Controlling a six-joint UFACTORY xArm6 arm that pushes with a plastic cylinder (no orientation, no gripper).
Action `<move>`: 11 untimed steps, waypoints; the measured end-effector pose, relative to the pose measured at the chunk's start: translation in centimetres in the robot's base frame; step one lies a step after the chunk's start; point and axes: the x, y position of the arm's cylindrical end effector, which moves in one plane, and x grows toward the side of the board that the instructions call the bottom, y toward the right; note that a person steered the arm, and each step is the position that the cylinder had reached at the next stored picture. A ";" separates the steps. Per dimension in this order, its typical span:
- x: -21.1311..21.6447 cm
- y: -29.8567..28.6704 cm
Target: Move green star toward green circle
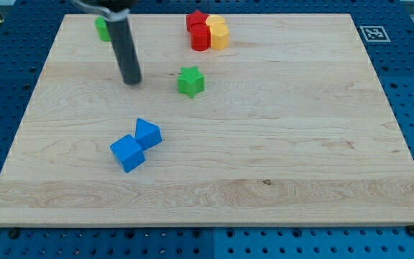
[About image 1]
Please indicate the white fiducial marker tag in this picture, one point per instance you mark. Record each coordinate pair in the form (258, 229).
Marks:
(374, 33)

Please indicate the metal clamp tool mount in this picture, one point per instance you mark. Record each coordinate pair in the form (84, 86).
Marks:
(110, 10)

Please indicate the yellow heart block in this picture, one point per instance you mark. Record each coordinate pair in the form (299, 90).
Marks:
(213, 19)

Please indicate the blue triangle block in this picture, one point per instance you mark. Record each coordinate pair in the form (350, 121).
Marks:
(147, 134)

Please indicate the green cylinder block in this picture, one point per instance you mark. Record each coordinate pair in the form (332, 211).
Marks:
(102, 30)

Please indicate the red cylinder block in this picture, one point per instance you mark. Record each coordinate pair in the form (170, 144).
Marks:
(200, 37)

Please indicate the green star block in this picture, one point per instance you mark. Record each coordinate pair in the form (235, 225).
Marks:
(190, 81)

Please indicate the yellow hexagon block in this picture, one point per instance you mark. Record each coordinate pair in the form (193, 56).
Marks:
(219, 36)

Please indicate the blue cube block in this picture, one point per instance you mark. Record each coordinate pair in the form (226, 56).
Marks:
(127, 153)

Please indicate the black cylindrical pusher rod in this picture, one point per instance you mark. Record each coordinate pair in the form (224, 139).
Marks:
(125, 52)

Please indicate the red star block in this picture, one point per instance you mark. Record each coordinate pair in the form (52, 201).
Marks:
(197, 17)

